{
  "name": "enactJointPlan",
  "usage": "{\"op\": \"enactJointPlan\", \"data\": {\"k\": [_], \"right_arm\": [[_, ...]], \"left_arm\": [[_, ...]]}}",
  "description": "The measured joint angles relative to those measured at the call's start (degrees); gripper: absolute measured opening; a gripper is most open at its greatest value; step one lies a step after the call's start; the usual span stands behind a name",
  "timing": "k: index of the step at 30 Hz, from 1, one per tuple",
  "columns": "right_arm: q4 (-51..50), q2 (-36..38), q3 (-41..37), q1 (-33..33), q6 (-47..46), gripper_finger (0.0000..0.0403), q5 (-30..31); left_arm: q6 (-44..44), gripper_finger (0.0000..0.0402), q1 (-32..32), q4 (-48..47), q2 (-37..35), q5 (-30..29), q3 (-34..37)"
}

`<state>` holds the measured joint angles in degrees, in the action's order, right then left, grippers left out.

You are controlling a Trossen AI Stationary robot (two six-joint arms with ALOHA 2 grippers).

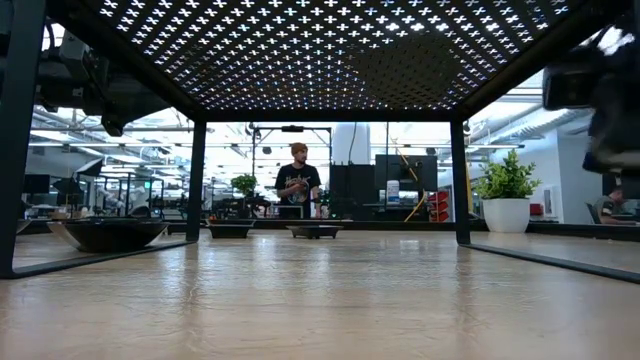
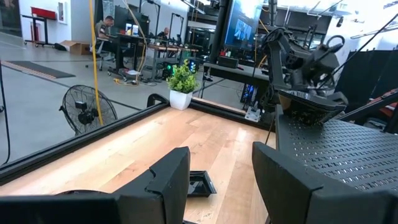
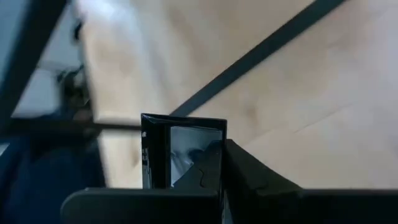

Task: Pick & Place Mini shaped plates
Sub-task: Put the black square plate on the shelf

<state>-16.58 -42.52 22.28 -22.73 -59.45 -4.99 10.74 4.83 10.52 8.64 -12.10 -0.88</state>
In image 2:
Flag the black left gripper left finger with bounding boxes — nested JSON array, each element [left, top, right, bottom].
[[0, 146, 192, 224]]

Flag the wooden top desk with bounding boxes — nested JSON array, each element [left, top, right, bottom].
[[146, 43, 200, 80]]

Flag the black office desk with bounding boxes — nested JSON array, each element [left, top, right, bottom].
[[114, 33, 147, 74]]

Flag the grey desk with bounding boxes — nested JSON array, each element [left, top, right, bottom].
[[203, 62, 271, 91]]

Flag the silver arm base bracket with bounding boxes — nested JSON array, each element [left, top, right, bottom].
[[244, 105, 262, 123]]

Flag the large black desk monitor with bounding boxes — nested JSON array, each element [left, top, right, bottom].
[[223, 0, 264, 51]]

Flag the thick yellow hanging cable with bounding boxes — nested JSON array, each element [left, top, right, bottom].
[[88, 0, 104, 126]]

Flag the red top table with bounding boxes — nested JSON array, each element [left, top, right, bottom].
[[21, 6, 58, 48]]

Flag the computer tower blue lights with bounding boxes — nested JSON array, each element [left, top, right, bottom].
[[188, 58, 200, 74]]

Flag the black slanted crossbar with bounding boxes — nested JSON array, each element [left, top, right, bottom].
[[338, 88, 398, 123]]

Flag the orange yellow cable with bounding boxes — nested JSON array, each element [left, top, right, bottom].
[[257, 17, 271, 68]]

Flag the cardboard box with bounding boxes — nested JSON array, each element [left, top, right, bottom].
[[60, 40, 91, 56]]

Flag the white framed wall picture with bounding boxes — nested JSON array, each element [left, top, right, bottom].
[[57, 1, 67, 24]]

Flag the black desktop device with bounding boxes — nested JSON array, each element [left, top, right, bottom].
[[217, 55, 240, 69]]

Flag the black fabric partition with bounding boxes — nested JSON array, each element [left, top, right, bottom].
[[335, 48, 398, 100]]

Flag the computer tower green lights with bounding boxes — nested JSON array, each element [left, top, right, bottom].
[[161, 62, 175, 80]]

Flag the person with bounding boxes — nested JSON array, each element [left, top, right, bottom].
[[94, 15, 116, 55], [157, 27, 171, 42]]

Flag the green plant in white pot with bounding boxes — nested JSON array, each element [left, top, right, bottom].
[[165, 58, 199, 111]]

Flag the thin pale yellow cable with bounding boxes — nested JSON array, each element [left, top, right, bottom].
[[123, 0, 147, 86]]

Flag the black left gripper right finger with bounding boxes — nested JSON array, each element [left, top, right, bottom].
[[251, 141, 398, 224]]

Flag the dark floor mat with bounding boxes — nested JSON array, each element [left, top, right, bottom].
[[1, 60, 76, 80]]

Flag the black floor fan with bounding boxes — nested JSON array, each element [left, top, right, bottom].
[[58, 84, 119, 137]]

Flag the black coiled cable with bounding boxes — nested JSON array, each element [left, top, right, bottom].
[[0, 60, 12, 166]]

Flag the black perforated metal rack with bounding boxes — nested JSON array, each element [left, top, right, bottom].
[[274, 104, 398, 194]]

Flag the black square flared bowl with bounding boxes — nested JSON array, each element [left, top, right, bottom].
[[279, 93, 349, 126], [277, 89, 348, 108]]

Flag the office chair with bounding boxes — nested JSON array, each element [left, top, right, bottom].
[[91, 39, 116, 72]]

